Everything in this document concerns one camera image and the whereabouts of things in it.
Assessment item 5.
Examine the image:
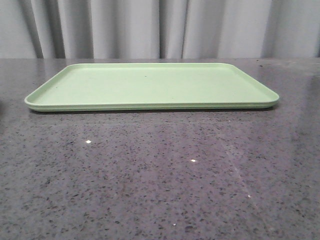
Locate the light green plastic tray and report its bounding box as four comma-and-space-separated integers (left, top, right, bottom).
24, 62, 279, 112

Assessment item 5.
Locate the grey pleated curtain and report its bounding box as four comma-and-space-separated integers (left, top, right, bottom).
0, 0, 320, 59

